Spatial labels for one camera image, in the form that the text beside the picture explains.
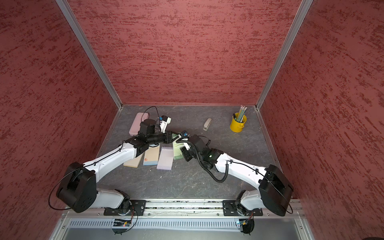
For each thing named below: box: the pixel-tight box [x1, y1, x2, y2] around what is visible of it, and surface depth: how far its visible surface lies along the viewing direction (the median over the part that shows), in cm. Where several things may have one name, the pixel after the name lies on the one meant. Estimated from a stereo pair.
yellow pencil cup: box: [230, 111, 247, 133], surface depth 102 cm
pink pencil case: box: [129, 112, 149, 136], surface depth 111 cm
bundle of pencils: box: [234, 105, 248, 123], surface depth 100 cm
